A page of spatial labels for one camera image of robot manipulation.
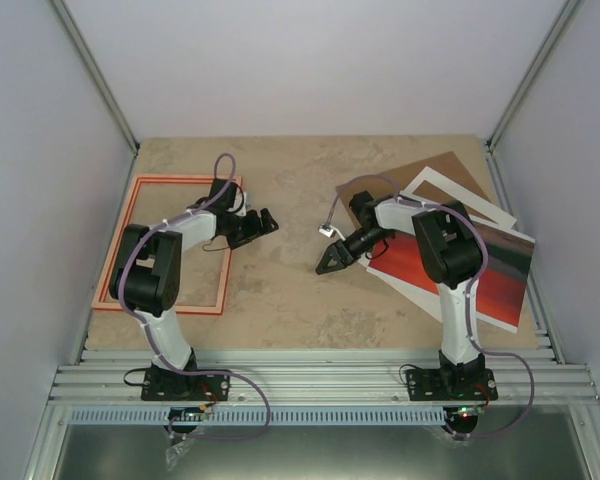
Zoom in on red sunset photo print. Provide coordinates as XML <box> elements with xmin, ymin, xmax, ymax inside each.
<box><xmin>359</xmin><ymin>217</ymin><xmax>535</xmax><ymax>333</ymax></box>

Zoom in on aluminium corner post right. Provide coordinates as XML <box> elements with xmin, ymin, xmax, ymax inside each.
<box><xmin>485</xmin><ymin>0</ymin><xmax>585</xmax><ymax>154</ymax></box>

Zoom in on aluminium corner post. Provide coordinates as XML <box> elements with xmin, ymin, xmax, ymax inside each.
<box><xmin>485</xmin><ymin>0</ymin><xmax>585</xmax><ymax>154</ymax></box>
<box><xmin>48</xmin><ymin>0</ymin><xmax>140</xmax><ymax>157</ymax></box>

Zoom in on white photo mat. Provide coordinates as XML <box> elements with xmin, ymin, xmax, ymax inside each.
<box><xmin>402</xmin><ymin>167</ymin><xmax>517</xmax><ymax>229</ymax></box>

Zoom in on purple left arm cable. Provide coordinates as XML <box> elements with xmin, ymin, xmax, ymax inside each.
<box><xmin>119</xmin><ymin>152</ymin><xmax>272</xmax><ymax>442</ymax></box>

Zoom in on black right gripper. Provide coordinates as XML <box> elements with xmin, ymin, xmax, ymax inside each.
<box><xmin>318</xmin><ymin>229</ymin><xmax>392</xmax><ymax>277</ymax></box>

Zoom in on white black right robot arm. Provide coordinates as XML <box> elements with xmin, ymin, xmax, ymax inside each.
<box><xmin>315</xmin><ymin>191</ymin><xmax>488</xmax><ymax>399</ymax></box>

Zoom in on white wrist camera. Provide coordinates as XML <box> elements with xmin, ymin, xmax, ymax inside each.
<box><xmin>231</xmin><ymin>191</ymin><xmax>250</xmax><ymax>216</ymax></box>
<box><xmin>318</xmin><ymin>223</ymin><xmax>345</xmax><ymax>240</ymax></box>

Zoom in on red wooden picture frame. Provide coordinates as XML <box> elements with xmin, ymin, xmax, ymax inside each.
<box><xmin>92</xmin><ymin>174</ymin><xmax>232</xmax><ymax>315</ymax></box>

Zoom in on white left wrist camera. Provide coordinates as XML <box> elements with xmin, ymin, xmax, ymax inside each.
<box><xmin>231</xmin><ymin>191</ymin><xmax>250</xmax><ymax>216</ymax></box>

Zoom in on brown cardboard backing board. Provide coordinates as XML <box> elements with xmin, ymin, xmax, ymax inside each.
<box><xmin>336</xmin><ymin>151</ymin><xmax>493</xmax><ymax>226</ymax></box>

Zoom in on grey slotted cable duct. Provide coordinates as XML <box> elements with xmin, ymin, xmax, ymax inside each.
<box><xmin>69</xmin><ymin>406</ymin><xmax>446</xmax><ymax>427</ymax></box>

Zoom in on aluminium corner post left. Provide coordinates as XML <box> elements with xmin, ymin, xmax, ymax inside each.
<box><xmin>48</xmin><ymin>0</ymin><xmax>140</xmax><ymax>157</ymax></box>

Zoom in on clear plastic bag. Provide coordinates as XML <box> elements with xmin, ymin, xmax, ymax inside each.
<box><xmin>165</xmin><ymin>437</ymin><xmax>192</xmax><ymax>471</ymax></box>

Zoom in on aluminium rail platform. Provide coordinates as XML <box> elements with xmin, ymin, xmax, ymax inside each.
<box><xmin>49</xmin><ymin>348</ymin><xmax>599</xmax><ymax>406</ymax></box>

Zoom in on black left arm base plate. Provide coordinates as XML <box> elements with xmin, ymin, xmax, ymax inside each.
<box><xmin>140</xmin><ymin>368</ymin><xmax>230</xmax><ymax>403</ymax></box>

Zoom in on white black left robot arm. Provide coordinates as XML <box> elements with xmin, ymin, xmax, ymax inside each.
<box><xmin>109</xmin><ymin>179</ymin><xmax>279</xmax><ymax>399</ymax></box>

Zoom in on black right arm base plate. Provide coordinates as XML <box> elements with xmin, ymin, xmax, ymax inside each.
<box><xmin>402</xmin><ymin>369</ymin><xmax>499</xmax><ymax>402</ymax></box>

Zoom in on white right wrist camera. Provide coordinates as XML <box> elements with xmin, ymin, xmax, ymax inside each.
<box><xmin>318</xmin><ymin>223</ymin><xmax>345</xmax><ymax>240</ymax></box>

